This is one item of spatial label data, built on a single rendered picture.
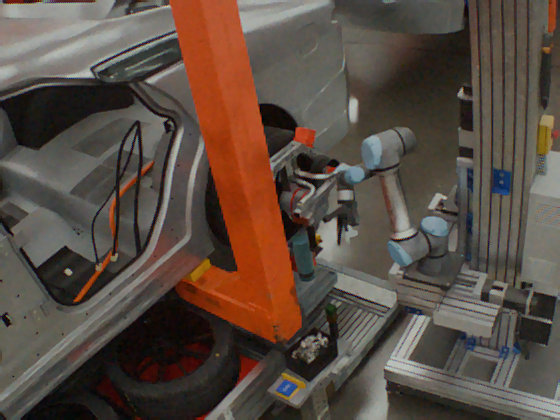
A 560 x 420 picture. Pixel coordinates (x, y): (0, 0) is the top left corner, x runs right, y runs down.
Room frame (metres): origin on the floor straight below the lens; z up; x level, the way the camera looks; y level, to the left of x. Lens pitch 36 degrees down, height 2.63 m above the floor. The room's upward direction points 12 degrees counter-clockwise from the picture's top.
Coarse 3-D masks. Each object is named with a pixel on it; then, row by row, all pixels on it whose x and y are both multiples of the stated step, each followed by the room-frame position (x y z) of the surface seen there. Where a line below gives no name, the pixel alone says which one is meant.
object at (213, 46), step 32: (192, 0) 1.97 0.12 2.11; (224, 0) 2.01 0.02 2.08; (192, 32) 1.99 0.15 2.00; (224, 32) 1.99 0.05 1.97; (192, 64) 2.02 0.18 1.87; (224, 64) 1.96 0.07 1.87; (224, 96) 1.94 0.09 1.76; (256, 96) 2.05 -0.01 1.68; (224, 128) 1.96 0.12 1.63; (256, 128) 2.02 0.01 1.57; (224, 160) 1.99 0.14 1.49; (256, 160) 2.00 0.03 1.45; (224, 192) 2.02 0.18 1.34; (256, 192) 1.98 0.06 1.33; (256, 224) 1.95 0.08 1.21; (256, 256) 1.95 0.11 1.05; (288, 256) 2.04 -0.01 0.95; (256, 288) 1.99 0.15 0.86; (288, 288) 2.02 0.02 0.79; (256, 320) 2.02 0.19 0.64; (288, 320) 1.99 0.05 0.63
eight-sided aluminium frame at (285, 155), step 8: (288, 144) 2.66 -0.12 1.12; (296, 144) 2.64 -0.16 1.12; (304, 144) 2.65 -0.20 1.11; (280, 152) 2.60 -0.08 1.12; (288, 152) 2.58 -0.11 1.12; (296, 152) 2.61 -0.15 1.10; (304, 152) 2.65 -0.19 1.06; (312, 152) 2.69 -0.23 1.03; (320, 152) 2.73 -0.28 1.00; (272, 160) 2.55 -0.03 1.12; (280, 160) 2.53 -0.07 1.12; (288, 160) 2.56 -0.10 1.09; (312, 160) 2.76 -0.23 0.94; (272, 168) 2.48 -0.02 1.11; (280, 168) 2.52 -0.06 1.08; (320, 184) 2.78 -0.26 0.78; (328, 192) 2.74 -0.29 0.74; (296, 232) 2.62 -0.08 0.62; (304, 232) 2.63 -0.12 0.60; (288, 248) 2.48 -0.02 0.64
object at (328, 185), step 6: (330, 180) 2.49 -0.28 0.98; (324, 186) 2.45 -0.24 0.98; (330, 186) 2.46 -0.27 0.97; (318, 192) 2.41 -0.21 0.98; (324, 192) 2.42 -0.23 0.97; (312, 198) 2.37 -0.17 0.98; (318, 198) 2.39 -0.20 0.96; (306, 204) 2.34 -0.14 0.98; (312, 204) 2.35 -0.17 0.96; (300, 210) 2.30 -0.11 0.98; (306, 210) 2.32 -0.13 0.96; (294, 216) 2.30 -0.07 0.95; (300, 216) 2.29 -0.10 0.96
